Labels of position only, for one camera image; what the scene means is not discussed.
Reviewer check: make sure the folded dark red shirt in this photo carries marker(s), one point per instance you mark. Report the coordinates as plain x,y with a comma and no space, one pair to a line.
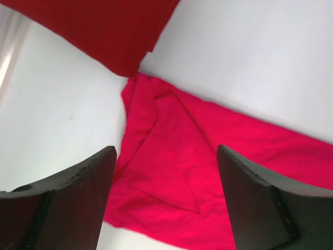
118,34

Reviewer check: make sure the pink t shirt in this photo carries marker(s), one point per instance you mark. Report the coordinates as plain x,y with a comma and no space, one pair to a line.
166,183

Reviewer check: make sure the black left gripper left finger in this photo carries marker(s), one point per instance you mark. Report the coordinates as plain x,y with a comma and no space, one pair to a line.
62,211

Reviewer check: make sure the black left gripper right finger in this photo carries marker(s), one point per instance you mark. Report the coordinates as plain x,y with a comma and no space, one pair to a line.
268,210

